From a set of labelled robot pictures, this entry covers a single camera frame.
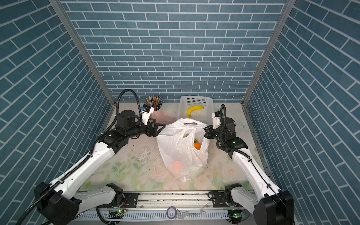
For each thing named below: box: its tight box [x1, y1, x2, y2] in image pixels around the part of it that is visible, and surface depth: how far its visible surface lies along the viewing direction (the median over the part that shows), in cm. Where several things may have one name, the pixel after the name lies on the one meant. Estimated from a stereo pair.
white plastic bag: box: [157, 118, 210, 181], surface depth 78 cm
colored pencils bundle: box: [143, 94, 164, 112], surface depth 104 cm
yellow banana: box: [187, 105, 205, 119], surface depth 117 cm
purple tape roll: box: [166, 206, 178, 220], surface depth 72 cm
